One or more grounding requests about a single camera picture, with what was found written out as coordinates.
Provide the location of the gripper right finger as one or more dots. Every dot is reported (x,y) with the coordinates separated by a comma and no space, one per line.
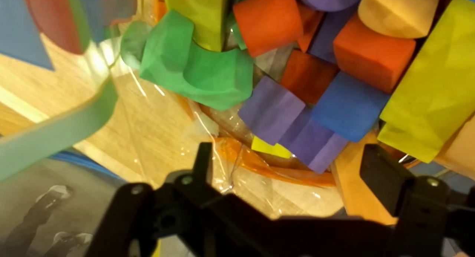
(419,212)

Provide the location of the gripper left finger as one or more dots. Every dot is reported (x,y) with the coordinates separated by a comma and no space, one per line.
(148,220)

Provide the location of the light wooden block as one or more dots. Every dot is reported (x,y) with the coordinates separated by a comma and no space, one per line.
(356,190)

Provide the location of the pale tan foam block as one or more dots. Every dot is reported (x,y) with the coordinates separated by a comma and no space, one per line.
(460,149)

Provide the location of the clear bag with green trim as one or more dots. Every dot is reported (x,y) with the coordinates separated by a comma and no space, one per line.
(156,138)

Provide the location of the large yellow foam block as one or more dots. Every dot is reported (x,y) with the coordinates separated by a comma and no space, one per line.
(434,86)

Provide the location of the small yellow foam block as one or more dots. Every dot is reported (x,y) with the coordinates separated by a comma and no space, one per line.
(269,148)

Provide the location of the green arch foam block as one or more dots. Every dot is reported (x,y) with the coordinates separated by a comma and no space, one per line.
(193,67)

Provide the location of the dark orange foam block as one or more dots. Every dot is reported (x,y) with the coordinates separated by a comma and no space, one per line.
(308,77)

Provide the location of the dark purple foam block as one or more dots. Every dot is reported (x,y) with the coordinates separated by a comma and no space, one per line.
(328,38)

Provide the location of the yellow-green foam block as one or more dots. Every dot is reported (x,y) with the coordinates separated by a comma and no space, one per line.
(200,15)

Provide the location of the red round foam block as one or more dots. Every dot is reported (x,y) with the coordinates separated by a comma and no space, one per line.
(55,19)

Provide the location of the large blue foam block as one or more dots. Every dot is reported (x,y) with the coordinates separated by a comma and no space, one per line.
(20,26)

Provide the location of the orange foam cube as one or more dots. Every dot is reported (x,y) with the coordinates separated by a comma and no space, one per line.
(371,56)

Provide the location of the orange foam cylinder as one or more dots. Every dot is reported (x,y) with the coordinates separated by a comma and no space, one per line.
(267,21)

